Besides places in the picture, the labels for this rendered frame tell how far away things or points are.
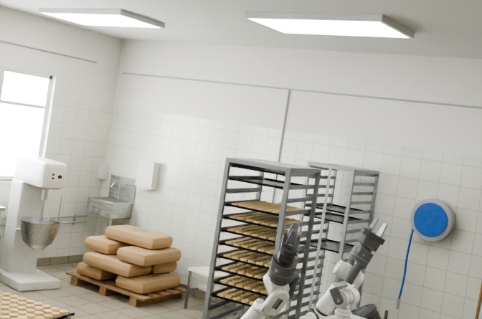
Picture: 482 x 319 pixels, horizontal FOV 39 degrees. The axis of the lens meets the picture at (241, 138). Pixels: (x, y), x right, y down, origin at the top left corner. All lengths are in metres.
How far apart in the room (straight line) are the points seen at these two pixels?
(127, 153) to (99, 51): 1.36
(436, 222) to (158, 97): 3.88
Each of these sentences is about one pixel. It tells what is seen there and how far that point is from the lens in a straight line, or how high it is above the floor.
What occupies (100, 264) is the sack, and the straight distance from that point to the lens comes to 7.70.
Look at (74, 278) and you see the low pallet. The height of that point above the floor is 0.08.
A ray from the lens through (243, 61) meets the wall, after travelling 7.86.
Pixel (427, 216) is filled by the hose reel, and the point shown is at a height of 1.47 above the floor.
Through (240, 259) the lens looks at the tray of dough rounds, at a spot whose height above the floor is 1.15.
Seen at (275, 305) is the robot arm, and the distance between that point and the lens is 2.38.
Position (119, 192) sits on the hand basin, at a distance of 8.87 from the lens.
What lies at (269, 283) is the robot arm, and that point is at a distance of 2.39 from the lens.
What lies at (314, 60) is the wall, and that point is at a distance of 7.36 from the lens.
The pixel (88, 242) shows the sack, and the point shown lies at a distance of 7.96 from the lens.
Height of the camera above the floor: 2.01
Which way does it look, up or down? 1 degrees down
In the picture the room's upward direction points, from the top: 8 degrees clockwise
